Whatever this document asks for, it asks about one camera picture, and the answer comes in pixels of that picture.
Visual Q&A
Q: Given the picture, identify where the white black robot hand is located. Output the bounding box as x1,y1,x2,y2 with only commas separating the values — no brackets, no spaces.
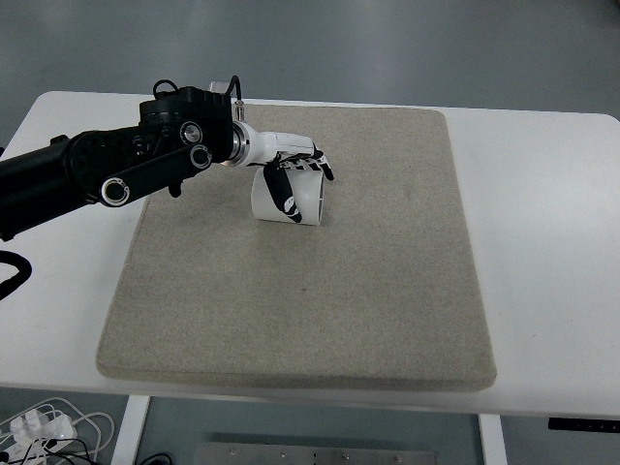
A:
231,122,334,223

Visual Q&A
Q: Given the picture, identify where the white ribbed cup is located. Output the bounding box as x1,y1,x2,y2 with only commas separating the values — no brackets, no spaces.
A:
251,167,325,226

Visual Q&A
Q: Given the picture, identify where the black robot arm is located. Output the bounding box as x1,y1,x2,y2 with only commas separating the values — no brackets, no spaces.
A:
1,77,333,241

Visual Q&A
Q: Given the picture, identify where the small grey floor box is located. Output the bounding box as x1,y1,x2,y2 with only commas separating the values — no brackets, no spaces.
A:
208,80,230,94

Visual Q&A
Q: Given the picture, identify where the beige felt mat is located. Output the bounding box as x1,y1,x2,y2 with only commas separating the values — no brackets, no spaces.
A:
97,105,496,391

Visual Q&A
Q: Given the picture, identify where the white table leg right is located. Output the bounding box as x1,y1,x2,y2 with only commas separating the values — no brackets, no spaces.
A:
478,414,508,465

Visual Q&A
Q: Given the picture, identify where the white table leg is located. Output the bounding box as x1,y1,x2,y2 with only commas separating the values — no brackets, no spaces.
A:
478,414,508,465
110,395,150,465

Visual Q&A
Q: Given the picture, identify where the white table leg left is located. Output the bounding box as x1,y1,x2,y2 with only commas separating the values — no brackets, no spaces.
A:
110,395,150,465

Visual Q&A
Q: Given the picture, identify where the black desk control panel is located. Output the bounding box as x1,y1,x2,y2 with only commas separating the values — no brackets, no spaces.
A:
547,418,620,434

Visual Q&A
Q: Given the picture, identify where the white power strip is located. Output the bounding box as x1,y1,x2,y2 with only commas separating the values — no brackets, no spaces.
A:
10,409,77,446

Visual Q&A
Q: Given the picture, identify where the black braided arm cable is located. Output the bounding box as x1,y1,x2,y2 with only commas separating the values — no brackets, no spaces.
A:
0,250,33,302

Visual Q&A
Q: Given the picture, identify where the white cables bundle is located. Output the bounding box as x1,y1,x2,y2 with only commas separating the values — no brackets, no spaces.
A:
0,395,116,465

